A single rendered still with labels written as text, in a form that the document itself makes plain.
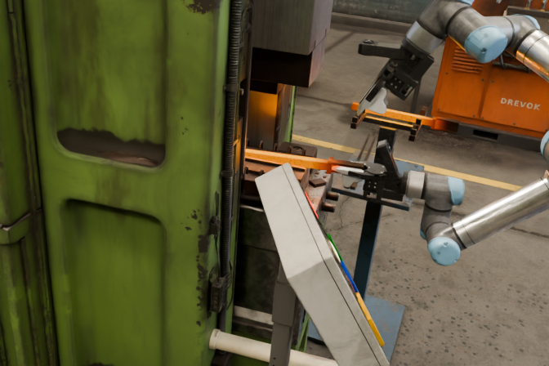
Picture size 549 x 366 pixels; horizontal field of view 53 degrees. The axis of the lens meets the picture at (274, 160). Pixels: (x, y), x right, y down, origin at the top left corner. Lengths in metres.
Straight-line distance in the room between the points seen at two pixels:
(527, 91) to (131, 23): 4.10
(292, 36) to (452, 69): 3.70
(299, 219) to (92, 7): 0.65
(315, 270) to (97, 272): 0.82
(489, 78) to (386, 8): 4.37
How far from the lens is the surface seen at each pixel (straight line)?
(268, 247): 1.60
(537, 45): 1.31
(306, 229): 0.94
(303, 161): 1.60
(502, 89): 4.98
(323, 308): 0.93
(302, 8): 1.32
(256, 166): 1.61
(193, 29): 1.12
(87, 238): 1.53
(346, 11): 9.26
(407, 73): 1.34
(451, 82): 4.99
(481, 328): 2.82
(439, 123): 2.11
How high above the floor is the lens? 1.68
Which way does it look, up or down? 25 degrees down
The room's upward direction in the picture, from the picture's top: 5 degrees clockwise
